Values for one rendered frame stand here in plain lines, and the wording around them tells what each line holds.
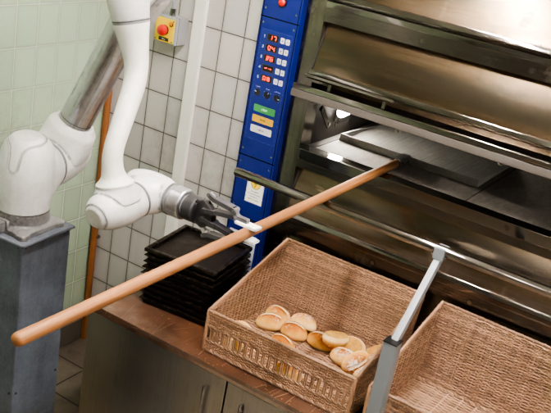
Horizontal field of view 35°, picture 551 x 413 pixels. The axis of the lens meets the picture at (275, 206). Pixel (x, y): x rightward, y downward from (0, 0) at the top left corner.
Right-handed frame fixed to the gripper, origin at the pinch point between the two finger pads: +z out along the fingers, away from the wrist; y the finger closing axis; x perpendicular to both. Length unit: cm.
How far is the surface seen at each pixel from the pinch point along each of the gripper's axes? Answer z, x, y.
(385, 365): 40, -19, 30
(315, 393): 16, -29, 56
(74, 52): -122, -55, -12
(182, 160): -80, -75, 21
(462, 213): 31, -79, 3
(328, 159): -20, -78, 1
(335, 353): 10, -54, 56
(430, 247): 36, -41, 2
